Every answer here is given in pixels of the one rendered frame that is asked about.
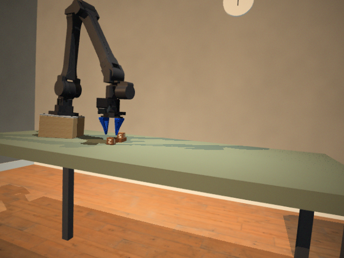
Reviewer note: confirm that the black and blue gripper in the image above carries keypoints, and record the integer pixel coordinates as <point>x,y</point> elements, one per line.
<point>118,120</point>

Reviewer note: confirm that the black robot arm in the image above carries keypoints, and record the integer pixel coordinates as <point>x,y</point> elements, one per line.
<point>80,11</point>

